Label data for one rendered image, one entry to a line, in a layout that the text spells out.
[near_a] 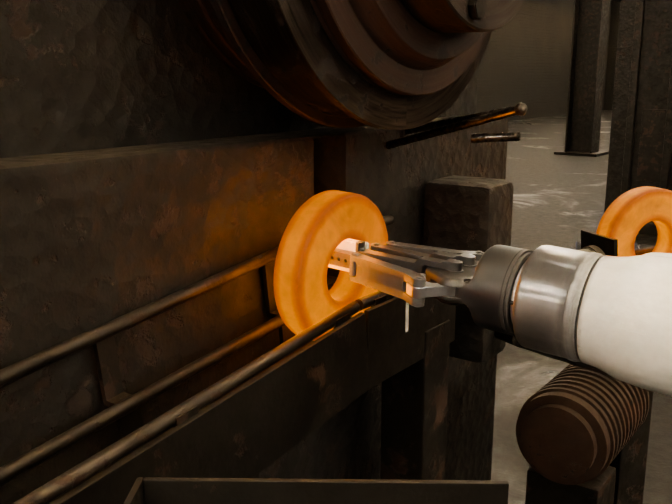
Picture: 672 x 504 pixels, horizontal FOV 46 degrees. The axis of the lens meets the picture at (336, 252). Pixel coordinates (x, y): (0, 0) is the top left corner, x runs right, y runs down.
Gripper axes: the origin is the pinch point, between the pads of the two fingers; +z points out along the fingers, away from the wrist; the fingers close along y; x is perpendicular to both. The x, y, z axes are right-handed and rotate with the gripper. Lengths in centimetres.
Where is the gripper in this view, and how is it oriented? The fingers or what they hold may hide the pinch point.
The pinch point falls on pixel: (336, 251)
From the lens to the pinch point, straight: 78.4
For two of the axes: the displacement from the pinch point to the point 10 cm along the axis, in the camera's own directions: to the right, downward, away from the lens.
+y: 5.9, -1.8, 7.9
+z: -8.1, -1.8, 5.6
